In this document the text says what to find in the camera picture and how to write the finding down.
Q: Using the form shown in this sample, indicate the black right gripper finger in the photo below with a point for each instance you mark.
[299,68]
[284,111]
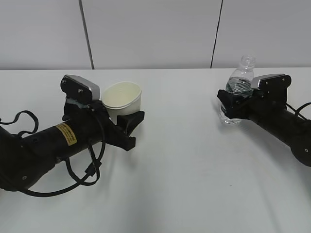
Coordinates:
[229,102]

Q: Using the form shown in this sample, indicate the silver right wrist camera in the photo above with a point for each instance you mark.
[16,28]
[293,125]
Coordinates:
[259,81]

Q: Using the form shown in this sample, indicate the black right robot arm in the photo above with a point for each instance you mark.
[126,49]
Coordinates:
[290,127]

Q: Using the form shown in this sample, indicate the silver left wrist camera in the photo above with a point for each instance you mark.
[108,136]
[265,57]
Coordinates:
[79,90]

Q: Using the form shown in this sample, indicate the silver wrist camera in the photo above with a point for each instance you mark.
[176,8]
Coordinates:
[259,81]
[79,90]

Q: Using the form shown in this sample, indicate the white paper cup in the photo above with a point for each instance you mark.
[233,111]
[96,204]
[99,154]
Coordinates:
[122,99]

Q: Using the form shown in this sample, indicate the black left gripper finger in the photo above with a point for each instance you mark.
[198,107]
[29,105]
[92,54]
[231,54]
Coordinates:
[128,123]

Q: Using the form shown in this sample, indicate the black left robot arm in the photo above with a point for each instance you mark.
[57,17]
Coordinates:
[27,156]

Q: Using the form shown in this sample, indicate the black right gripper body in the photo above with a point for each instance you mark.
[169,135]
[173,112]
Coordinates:
[272,95]

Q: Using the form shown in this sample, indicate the clear green-label water bottle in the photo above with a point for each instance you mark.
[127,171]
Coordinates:
[239,83]

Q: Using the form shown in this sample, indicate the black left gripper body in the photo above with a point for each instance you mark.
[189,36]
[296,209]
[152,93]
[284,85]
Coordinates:
[91,123]

